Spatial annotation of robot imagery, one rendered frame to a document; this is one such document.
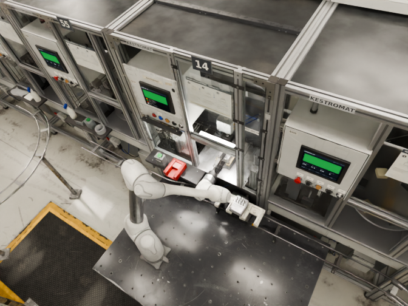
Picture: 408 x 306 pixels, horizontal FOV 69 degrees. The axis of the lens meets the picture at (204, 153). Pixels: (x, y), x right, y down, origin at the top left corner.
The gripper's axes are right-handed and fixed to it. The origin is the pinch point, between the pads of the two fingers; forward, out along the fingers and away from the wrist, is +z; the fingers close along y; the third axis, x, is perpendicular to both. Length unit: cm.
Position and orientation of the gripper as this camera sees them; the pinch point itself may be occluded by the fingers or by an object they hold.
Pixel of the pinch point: (223, 158)
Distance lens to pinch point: 241.7
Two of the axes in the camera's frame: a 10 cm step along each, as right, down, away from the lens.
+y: -1.0, -5.9, -8.0
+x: -8.5, -3.7, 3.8
